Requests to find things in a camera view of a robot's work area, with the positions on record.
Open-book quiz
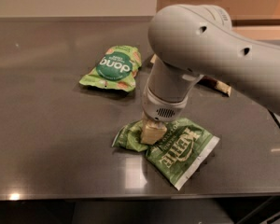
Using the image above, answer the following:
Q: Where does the green jalapeno Kettle chip bag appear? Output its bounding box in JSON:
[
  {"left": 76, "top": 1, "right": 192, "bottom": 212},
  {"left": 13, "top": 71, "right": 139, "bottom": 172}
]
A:
[{"left": 112, "top": 118, "right": 219, "bottom": 190}]

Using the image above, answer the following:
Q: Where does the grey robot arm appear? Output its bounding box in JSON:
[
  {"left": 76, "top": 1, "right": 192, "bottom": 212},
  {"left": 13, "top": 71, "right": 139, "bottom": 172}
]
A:
[{"left": 142, "top": 5, "right": 280, "bottom": 128}]

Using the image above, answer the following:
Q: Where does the green Dang snack bag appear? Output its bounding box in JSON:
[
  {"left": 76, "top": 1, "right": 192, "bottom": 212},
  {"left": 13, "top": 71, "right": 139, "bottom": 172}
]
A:
[{"left": 79, "top": 46, "right": 142, "bottom": 92}]

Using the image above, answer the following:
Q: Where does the brown sea salt chip bag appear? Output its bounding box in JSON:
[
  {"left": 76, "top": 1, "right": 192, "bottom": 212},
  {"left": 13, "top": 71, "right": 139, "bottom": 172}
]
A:
[{"left": 150, "top": 53, "right": 232, "bottom": 97}]

